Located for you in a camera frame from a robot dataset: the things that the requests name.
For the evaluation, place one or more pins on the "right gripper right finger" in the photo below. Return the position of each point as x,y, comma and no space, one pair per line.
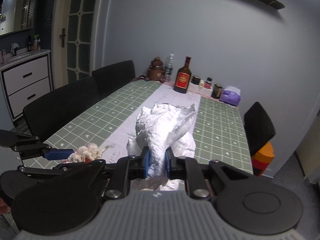
198,178

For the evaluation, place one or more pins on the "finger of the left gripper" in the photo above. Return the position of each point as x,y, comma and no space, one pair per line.
92,166
57,154

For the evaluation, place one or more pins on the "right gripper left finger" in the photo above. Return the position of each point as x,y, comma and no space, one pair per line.
126,169

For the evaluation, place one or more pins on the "pink white crochet item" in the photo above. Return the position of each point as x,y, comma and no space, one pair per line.
84,154

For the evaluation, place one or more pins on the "white table runner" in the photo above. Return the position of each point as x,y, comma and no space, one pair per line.
159,113

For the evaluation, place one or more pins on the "black chair near left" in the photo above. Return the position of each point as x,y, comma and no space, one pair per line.
49,113

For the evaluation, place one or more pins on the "black chair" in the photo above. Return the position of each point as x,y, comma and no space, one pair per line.
49,113
112,77

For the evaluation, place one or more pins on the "green checked tablecloth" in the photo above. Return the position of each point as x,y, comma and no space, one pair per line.
218,130

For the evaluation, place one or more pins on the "orange storage box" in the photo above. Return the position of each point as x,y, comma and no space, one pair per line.
262,159

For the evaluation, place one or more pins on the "black chair far end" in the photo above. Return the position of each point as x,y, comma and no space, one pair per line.
258,127

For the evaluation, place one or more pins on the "white drawer cabinet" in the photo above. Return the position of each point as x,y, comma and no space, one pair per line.
25,78

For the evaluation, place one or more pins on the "dark glass jar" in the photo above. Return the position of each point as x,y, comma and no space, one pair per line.
217,90

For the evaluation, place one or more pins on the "purple tissue pack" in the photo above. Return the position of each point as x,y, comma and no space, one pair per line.
231,95

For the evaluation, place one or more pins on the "white small box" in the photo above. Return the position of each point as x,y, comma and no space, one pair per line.
200,89

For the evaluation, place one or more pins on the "black chair far left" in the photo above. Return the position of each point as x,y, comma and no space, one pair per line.
112,77

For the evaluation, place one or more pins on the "red label small bottle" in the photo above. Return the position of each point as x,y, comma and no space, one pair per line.
208,83

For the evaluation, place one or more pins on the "black lidded jar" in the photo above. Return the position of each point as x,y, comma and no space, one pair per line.
195,80

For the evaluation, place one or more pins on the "brown liquor bottle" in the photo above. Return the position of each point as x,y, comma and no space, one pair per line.
183,77

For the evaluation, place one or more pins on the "brown bear plush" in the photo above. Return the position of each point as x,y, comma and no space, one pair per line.
155,71

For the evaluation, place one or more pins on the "clear water bottle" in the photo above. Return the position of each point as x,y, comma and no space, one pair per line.
168,67

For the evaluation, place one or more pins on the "white glass panel door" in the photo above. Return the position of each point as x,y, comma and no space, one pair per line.
75,37

